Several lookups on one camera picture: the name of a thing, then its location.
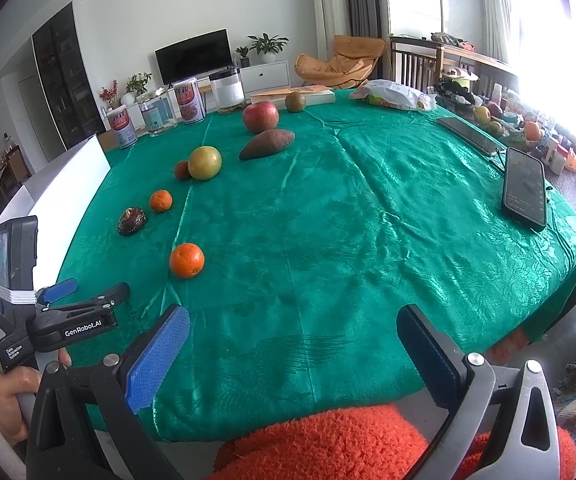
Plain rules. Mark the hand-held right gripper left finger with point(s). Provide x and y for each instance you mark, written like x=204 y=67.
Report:
x=160 y=360

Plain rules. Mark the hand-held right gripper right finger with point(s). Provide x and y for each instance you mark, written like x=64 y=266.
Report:
x=427 y=355

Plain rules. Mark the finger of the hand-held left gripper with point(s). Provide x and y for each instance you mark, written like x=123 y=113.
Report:
x=61 y=290
x=98 y=301

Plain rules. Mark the dark wrinkled fruit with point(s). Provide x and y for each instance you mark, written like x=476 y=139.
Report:
x=131 y=221

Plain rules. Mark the large orange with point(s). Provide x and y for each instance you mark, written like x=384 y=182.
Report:
x=187 y=261

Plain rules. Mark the small tangerine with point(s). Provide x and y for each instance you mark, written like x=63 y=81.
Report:
x=160 y=201

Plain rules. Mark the small reddish-brown fruit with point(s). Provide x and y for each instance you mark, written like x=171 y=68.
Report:
x=182 y=170

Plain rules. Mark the yellow-green round citrus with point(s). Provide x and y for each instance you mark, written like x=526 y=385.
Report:
x=205 y=162

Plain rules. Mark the sweet potato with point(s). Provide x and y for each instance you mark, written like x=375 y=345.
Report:
x=267 y=144

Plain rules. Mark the person's left hand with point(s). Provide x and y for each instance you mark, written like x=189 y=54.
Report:
x=8 y=395

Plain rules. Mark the white board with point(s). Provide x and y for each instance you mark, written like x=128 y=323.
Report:
x=53 y=195

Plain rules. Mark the orange fluffy garment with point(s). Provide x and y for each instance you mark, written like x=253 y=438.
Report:
x=357 y=445

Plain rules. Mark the green tablecloth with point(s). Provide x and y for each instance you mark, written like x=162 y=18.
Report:
x=318 y=240

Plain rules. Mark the tall labelled tin can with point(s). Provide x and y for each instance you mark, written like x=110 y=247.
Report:
x=189 y=101
x=123 y=128

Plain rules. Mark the large black smartphone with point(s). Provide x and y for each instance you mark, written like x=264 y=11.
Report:
x=525 y=187

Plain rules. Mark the dark display cabinet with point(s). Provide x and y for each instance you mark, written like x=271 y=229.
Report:
x=60 y=75

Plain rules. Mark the glass jar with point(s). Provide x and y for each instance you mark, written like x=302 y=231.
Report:
x=157 y=113

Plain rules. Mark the red flower arrangement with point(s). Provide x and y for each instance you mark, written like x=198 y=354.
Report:
x=110 y=92

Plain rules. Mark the leafy plant in white vase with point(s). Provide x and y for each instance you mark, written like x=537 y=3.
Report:
x=138 y=84

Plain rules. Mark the flat-lying black smartphone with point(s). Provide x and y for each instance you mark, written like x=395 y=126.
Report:
x=467 y=135

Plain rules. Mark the red apple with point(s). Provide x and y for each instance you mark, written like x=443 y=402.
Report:
x=260 y=117

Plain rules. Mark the clear canister with white contents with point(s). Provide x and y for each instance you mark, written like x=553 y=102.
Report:
x=226 y=91

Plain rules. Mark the yellow-green pear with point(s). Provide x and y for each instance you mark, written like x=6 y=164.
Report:
x=482 y=115

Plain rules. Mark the orange in side clutter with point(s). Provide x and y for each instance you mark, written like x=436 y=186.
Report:
x=532 y=131

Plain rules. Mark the white plastic bag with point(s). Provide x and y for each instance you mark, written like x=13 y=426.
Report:
x=397 y=95

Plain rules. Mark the black television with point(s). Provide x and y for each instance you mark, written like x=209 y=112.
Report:
x=194 y=56

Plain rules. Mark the brown kiwi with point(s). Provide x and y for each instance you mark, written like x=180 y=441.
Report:
x=295 y=102

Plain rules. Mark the white television cabinet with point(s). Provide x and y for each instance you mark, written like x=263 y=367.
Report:
x=268 y=77

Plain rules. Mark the flat book box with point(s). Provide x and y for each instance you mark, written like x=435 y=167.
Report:
x=318 y=96

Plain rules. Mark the small potted plant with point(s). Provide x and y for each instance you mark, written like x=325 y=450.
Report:
x=243 y=56

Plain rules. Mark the wooden bench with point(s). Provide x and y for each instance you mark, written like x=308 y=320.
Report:
x=417 y=65

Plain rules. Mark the orange lounge chair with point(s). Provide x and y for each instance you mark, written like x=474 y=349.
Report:
x=345 y=62

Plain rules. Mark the large green potted plant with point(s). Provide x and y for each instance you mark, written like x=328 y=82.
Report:
x=268 y=44

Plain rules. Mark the white sheer curtain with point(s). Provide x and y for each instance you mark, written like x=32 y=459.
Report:
x=495 y=5

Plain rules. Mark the white standing air conditioner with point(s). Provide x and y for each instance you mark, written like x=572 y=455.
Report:
x=330 y=5

